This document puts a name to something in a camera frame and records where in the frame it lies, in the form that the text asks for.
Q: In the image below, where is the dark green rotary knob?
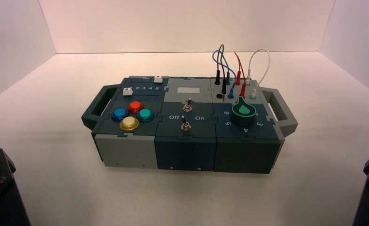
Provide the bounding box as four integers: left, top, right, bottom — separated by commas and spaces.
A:
231, 96, 258, 127

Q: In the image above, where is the teal round push button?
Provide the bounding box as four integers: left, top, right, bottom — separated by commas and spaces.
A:
137, 108, 156, 123

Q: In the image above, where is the red round push button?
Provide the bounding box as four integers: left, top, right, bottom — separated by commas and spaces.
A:
127, 100, 145, 115

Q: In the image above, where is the yellow round push button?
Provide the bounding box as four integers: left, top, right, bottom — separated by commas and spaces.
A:
119, 116, 140, 132

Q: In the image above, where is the red banana plug cable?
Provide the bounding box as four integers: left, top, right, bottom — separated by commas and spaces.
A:
234, 52, 247, 98

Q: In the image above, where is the modular control panel box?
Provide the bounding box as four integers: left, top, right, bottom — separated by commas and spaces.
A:
81, 75, 299, 174

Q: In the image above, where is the blue banana plug cable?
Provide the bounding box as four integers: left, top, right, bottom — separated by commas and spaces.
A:
212, 49, 238, 100

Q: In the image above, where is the metal toggle switch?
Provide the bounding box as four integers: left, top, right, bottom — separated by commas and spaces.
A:
182, 97, 194, 113
180, 114, 192, 132

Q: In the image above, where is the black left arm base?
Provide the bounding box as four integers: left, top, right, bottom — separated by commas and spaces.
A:
0, 148, 32, 226

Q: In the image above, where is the blue round push button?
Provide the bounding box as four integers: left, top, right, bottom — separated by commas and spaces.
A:
112, 108, 129, 123

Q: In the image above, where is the white banana plug cable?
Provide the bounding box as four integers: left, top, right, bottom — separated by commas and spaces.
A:
246, 48, 271, 98

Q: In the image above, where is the black banana plug cable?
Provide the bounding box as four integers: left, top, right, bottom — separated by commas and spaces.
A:
214, 44, 228, 102

